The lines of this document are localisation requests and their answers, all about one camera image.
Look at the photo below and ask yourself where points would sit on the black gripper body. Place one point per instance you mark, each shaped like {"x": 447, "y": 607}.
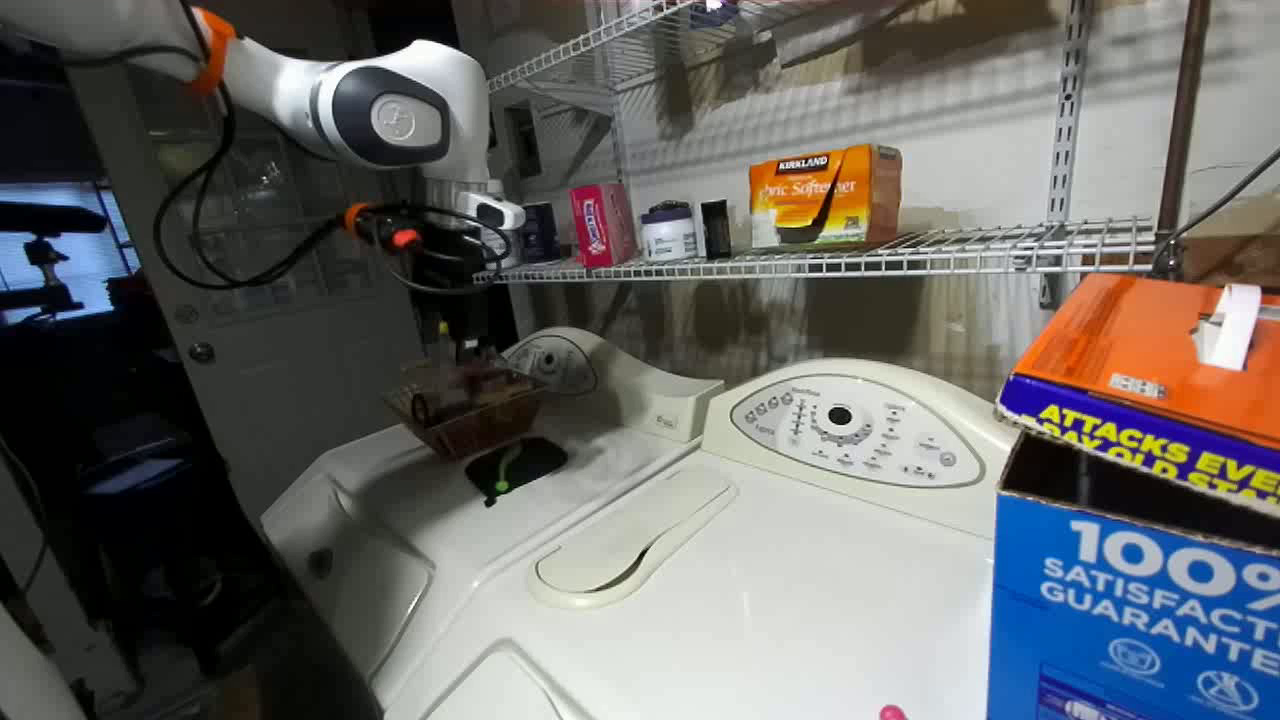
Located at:
{"x": 453, "y": 272}

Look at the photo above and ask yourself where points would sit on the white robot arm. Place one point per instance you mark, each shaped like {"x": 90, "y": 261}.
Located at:
{"x": 423, "y": 105}

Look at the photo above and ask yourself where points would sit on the white washing machine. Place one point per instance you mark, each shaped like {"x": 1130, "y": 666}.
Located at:
{"x": 739, "y": 584}

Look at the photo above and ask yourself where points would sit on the gray door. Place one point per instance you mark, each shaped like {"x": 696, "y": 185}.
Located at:
{"x": 280, "y": 374}

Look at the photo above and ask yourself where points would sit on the pink box on shelf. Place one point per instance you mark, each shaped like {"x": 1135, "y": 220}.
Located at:
{"x": 600, "y": 224}

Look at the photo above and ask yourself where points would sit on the black pad with green mark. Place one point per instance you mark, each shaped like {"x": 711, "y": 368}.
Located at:
{"x": 515, "y": 467}

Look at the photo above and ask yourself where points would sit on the white jar with dark lid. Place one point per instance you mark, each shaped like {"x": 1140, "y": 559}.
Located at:
{"x": 668, "y": 233}

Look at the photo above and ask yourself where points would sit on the white dryer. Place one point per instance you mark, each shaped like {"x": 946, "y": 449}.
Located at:
{"x": 388, "y": 541}

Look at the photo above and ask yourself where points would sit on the small black box on shelf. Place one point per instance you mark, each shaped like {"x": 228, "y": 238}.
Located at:
{"x": 716, "y": 231}

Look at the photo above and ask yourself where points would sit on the orange Kirkland box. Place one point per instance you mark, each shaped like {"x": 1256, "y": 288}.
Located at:
{"x": 812, "y": 203}

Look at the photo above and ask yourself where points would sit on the blue orange detergent box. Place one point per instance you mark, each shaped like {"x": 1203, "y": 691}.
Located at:
{"x": 1138, "y": 520}

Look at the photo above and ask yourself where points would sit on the wire wall shelf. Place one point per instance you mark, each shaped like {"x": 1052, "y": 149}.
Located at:
{"x": 1033, "y": 132}

